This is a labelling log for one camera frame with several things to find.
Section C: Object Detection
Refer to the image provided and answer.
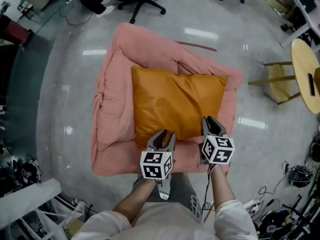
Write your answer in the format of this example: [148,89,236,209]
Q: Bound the black and green backpack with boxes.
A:
[309,133,320,163]
[288,164,314,189]

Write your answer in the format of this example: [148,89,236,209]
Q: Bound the long white desk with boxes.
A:
[262,0,320,48]

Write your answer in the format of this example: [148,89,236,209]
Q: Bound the white metal rack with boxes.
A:
[0,178,84,240]

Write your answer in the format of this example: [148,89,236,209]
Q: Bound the black bag with cables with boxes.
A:
[11,154,42,188]

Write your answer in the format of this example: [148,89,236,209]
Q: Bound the beige storage box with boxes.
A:
[265,0,292,14]

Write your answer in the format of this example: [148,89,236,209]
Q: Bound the round wooden side table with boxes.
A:
[247,38,320,115]

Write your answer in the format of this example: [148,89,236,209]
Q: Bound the black round bag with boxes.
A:
[258,208,309,240]

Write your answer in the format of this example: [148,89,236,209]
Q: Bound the person's right forearm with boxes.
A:
[209,164,237,211]

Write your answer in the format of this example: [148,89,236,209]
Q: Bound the person's grey trousers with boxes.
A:
[169,172,199,210]

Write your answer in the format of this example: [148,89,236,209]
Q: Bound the open cardboard box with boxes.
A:
[314,67,320,97]

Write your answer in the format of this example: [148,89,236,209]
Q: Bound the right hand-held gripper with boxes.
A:
[199,116,236,165]

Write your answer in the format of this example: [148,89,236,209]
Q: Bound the red stool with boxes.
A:
[0,14,35,46]

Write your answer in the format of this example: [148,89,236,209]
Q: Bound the orange cushion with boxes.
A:
[131,65,229,148]

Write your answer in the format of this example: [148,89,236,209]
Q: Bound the black phone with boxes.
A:
[307,73,316,96]

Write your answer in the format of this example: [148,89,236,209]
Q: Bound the white power strip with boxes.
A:
[243,199,264,213]

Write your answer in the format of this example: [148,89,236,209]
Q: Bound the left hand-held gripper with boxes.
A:
[139,129,177,201]

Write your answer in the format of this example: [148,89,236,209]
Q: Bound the person's left forearm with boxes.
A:
[112,177,158,222]

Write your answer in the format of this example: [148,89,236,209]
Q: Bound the person's white shirt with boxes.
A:
[78,200,259,240]

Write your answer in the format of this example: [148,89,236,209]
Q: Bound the pink padded chair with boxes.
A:
[90,22,245,177]

